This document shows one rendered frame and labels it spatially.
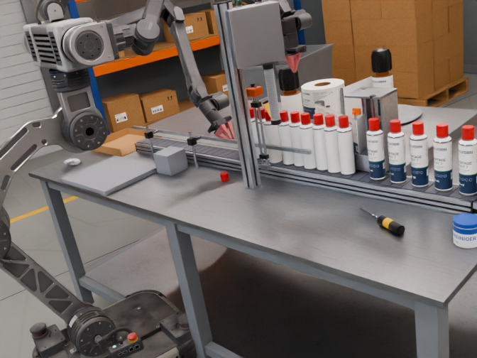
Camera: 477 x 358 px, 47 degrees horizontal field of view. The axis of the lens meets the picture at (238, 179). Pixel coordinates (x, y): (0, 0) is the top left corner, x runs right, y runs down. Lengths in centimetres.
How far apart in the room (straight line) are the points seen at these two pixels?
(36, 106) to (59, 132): 413
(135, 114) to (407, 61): 278
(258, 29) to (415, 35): 362
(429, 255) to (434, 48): 423
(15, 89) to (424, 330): 532
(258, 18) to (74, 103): 73
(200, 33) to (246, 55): 434
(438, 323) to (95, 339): 136
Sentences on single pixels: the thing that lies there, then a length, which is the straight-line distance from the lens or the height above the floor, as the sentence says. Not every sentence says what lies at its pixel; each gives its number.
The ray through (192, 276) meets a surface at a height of 54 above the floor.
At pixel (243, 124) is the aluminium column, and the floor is 108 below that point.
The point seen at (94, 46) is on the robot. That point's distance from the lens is 179.
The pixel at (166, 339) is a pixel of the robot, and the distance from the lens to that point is 234.
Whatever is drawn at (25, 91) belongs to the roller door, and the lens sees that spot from 623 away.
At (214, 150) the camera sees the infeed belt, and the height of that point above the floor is 88.
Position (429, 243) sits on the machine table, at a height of 83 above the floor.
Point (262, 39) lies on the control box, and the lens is 185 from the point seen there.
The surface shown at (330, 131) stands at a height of 104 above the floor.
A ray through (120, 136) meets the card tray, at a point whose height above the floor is 84.
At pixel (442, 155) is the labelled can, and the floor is 100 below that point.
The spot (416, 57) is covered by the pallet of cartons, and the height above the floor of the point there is 54.
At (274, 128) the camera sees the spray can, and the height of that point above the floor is 102.
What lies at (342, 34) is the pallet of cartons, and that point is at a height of 76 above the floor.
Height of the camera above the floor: 162
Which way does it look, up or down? 22 degrees down
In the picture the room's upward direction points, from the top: 10 degrees counter-clockwise
